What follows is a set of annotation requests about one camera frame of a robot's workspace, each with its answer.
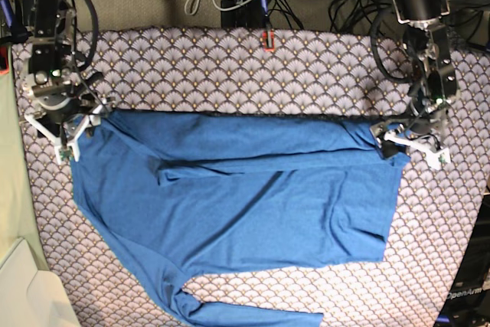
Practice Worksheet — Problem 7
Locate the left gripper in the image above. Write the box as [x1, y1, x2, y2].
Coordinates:
[377, 106, 449, 159]

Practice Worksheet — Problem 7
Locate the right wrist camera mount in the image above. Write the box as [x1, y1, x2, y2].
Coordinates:
[29, 97, 115, 165]

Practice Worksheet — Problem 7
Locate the white plastic bin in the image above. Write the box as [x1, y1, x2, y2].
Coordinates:
[1, 238, 80, 326]

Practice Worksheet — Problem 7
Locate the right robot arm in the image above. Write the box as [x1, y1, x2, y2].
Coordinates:
[23, 0, 103, 140]

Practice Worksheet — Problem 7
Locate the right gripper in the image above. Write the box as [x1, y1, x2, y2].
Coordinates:
[21, 81, 100, 139]

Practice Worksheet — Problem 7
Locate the black OpenArm case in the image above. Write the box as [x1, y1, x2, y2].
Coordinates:
[434, 195, 489, 326]

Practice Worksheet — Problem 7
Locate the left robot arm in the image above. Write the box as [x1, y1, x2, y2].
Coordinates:
[369, 0, 460, 165]

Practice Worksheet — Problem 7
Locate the fan-patterned table cloth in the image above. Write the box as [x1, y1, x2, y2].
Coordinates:
[21, 28, 489, 326]

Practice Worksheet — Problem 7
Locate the blue long-sleeve T-shirt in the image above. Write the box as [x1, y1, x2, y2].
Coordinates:
[71, 110, 410, 326]

